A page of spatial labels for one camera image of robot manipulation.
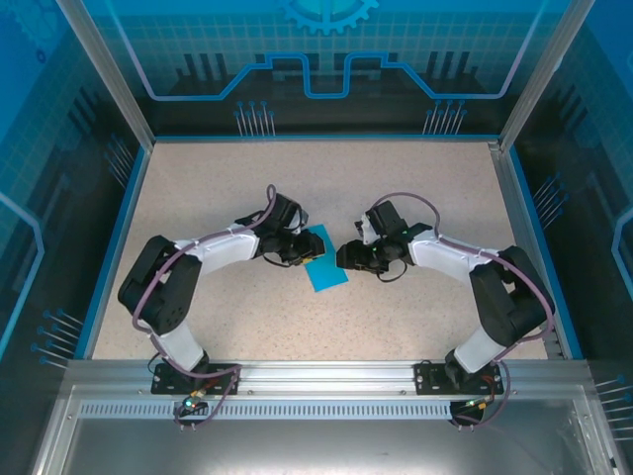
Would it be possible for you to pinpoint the blue table edge strip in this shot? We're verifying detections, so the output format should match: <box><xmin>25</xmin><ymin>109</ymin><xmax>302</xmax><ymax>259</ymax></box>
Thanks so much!
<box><xmin>508</xmin><ymin>147</ymin><xmax>585</xmax><ymax>360</ymax></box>
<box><xmin>81</xmin><ymin>145</ymin><xmax>149</xmax><ymax>360</ymax></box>

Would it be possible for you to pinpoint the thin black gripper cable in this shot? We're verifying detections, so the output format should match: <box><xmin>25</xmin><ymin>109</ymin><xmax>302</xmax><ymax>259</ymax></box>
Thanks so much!
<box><xmin>375</xmin><ymin>261</ymin><xmax>409</xmax><ymax>284</ymax></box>
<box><xmin>261</xmin><ymin>254</ymin><xmax>298</xmax><ymax>271</ymax></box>

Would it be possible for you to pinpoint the aluminium frame post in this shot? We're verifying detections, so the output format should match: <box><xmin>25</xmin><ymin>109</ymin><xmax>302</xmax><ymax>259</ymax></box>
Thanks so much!
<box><xmin>55</xmin><ymin>0</ymin><xmax>155</xmax><ymax>149</ymax></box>
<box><xmin>497</xmin><ymin>0</ymin><xmax>597</xmax><ymax>152</ymax></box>

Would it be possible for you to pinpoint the thin black left gripper cable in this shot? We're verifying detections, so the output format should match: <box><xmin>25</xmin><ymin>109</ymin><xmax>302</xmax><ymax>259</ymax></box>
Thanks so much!
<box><xmin>261</xmin><ymin>254</ymin><xmax>298</xmax><ymax>271</ymax></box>

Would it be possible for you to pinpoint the grey metal tray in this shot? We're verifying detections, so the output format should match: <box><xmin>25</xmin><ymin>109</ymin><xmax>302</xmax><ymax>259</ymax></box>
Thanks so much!
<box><xmin>29</xmin><ymin>385</ymin><xmax>622</xmax><ymax>475</ymax></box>

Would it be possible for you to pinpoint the slotted metal cable duct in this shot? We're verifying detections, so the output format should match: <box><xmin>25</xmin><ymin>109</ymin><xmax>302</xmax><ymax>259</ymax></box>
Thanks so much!
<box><xmin>78</xmin><ymin>401</ymin><xmax>466</xmax><ymax>422</ymax></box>

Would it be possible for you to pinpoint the aluminium mounting rail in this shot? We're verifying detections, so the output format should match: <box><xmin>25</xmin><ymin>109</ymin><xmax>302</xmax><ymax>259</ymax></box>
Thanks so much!
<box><xmin>63</xmin><ymin>358</ymin><xmax>589</xmax><ymax>392</ymax></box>

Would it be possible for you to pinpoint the blue cloth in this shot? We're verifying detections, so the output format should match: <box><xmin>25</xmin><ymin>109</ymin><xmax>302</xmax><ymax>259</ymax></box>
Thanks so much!
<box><xmin>302</xmin><ymin>223</ymin><xmax>350</xmax><ymax>295</ymax></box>

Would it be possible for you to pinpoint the aluminium side rail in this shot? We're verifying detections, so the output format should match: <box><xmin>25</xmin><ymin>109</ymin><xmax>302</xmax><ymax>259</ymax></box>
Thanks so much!
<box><xmin>487</xmin><ymin>141</ymin><xmax>568</xmax><ymax>360</ymax></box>

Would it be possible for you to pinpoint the thin black right gripper cable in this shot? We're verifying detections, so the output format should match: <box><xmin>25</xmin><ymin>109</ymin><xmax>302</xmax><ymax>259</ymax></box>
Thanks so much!
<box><xmin>375</xmin><ymin>261</ymin><xmax>409</xmax><ymax>284</ymax></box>

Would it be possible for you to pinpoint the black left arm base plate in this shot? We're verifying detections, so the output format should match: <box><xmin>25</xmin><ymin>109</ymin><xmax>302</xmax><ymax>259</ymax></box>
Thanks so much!
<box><xmin>151</xmin><ymin>362</ymin><xmax>242</xmax><ymax>396</ymax></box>

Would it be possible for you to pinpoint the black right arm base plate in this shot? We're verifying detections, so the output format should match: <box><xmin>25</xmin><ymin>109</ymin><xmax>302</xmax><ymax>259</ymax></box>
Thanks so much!
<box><xmin>413</xmin><ymin>360</ymin><xmax>500</xmax><ymax>396</ymax></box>

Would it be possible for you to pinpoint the left cable connector with light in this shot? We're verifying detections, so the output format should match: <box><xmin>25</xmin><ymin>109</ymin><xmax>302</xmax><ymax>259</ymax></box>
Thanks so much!
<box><xmin>180</xmin><ymin>390</ymin><xmax>207</xmax><ymax>415</ymax></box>

